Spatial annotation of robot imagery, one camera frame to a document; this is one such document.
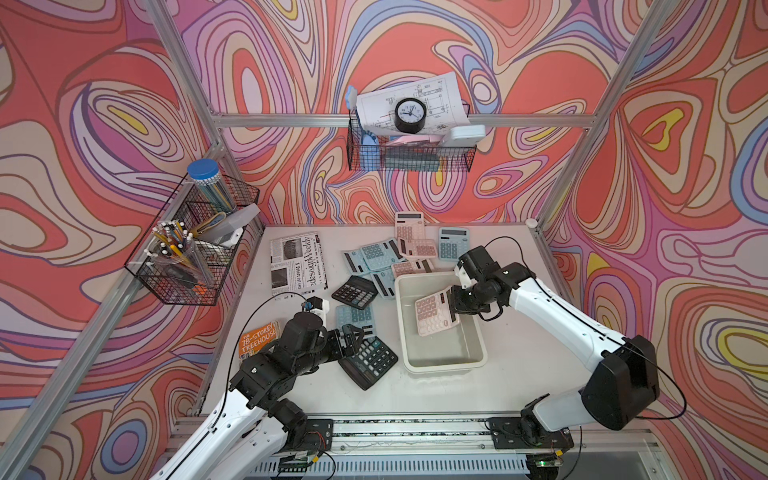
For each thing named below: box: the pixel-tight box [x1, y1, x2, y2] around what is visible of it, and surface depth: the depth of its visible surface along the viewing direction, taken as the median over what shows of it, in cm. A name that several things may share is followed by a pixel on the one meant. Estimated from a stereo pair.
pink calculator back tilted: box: [398, 237, 438, 257], surface depth 110 cm
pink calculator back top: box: [395, 211, 426, 240], surface depth 121 cm
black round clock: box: [394, 97, 427, 134], surface depth 80 cm
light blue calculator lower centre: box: [370, 268, 396, 299], surface depth 103 cm
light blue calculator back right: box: [438, 227, 470, 261], surface depth 115 cm
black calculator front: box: [338, 336, 399, 391], surface depth 85 cm
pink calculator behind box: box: [392, 259, 435, 278], surface depth 106 cm
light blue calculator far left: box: [341, 248, 371, 275], surface depth 107 cm
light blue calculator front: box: [335, 305, 376, 339], surface depth 95 cm
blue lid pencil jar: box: [187, 158, 237, 215], surface depth 74 cm
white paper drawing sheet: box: [356, 72, 471, 135], surface depth 84 cm
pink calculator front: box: [414, 286, 460, 337], surface depth 87 cm
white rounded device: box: [450, 124, 486, 143], surface depth 72 cm
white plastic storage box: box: [395, 272, 488, 374], surface depth 85 cm
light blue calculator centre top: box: [360, 239, 408, 271], surface depth 109 cm
